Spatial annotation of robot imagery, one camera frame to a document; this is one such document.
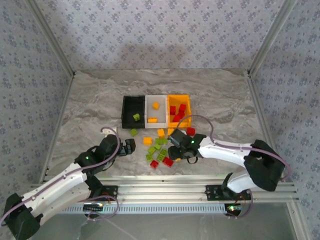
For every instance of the wide red lego brick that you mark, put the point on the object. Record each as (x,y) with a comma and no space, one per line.
(168,161)

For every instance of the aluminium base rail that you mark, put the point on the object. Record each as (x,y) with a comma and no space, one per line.
(162,190)

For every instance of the aluminium frame post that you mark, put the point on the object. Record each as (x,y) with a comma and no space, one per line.
(272,37)
(52,37)

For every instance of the black plastic bin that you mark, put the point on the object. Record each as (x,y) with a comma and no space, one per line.
(132,107)

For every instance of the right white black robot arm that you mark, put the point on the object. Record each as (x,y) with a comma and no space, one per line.
(225,150)

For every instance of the yellow plastic bin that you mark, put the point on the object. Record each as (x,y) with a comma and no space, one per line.
(188,120)

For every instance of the white plastic bin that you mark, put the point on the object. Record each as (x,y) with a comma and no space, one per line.
(160,115)

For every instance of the long green lego brick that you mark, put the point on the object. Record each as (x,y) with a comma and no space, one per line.
(161,141)

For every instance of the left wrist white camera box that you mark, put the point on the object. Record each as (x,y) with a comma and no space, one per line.
(110,130)

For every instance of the orange lego brick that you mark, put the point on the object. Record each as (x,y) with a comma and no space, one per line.
(178,159)
(161,133)
(152,120)
(155,105)
(147,140)
(170,131)

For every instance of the small circuit board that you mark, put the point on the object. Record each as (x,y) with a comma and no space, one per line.
(233,208)
(93,207)

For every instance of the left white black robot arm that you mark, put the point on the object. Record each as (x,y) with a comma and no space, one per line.
(55,186)

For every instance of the aluminium frame leg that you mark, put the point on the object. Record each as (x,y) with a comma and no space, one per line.
(297,225)

